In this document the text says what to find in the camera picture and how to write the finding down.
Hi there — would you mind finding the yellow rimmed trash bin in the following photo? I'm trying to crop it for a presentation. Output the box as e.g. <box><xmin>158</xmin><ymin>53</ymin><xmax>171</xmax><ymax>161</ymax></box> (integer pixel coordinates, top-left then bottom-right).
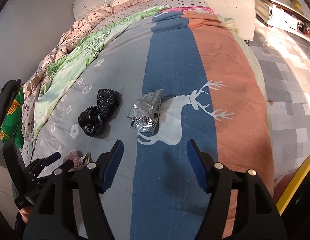
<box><xmin>273</xmin><ymin>155</ymin><xmax>310</xmax><ymax>239</ymax></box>

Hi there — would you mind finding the person's left hand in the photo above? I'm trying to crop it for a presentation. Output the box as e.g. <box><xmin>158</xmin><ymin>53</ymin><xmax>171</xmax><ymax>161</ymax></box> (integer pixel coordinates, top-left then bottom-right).
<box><xmin>19</xmin><ymin>206</ymin><xmax>33</xmax><ymax>224</ymax></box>

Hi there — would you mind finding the pink white crumpled tissue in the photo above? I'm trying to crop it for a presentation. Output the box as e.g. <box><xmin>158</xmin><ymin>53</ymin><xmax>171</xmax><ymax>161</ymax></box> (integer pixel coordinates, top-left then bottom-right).
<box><xmin>63</xmin><ymin>150</ymin><xmax>91</xmax><ymax>171</ymax></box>

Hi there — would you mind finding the black plastic bag bow-shaped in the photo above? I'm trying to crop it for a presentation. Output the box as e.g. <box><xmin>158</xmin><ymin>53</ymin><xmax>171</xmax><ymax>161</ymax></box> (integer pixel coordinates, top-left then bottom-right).
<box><xmin>78</xmin><ymin>88</ymin><xmax>122</xmax><ymax>138</ymax></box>

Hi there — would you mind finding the green patterned quilt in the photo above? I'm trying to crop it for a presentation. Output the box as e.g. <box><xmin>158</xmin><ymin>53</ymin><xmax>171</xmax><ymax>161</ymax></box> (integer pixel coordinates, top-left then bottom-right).
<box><xmin>32</xmin><ymin>4</ymin><xmax>170</xmax><ymax>141</ymax></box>

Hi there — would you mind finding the silver foil wrapper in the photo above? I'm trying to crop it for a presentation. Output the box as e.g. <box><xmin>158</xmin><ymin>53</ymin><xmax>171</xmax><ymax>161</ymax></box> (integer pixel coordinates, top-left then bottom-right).
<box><xmin>127</xmin><ymin>88</ymin><xmax>165</xmax><ymax>134</ymax></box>

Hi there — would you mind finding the grey blue pink bedspread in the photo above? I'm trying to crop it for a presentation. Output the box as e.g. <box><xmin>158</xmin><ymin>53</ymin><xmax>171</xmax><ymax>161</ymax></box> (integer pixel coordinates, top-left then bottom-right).
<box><xmin>31</xmin><ymin>10</ymin><xmax>274</xmax><ymax>239</ymax></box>

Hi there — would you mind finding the pink dotted duvet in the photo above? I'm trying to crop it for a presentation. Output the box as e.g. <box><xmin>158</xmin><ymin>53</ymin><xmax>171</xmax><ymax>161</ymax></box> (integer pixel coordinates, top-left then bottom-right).
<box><xmin>19</xmin><ymin>3</ymin><xmax>114</xmax><ymax>156</ymax></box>

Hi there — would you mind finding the white tv console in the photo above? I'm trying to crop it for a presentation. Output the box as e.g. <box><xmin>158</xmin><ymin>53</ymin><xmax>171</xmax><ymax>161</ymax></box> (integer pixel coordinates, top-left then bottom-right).
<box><xmin>255</xmin><ymin>0</ymin><xmax>310</xmax><ymax>43</ymax></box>

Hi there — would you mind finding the white bedside cabinet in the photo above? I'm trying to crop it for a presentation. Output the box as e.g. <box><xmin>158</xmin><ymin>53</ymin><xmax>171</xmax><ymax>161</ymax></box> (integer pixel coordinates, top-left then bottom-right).
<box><xmin>205</xmin><ymin>0</ymin><xmax>255</xmax><ymax>41</ymax></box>

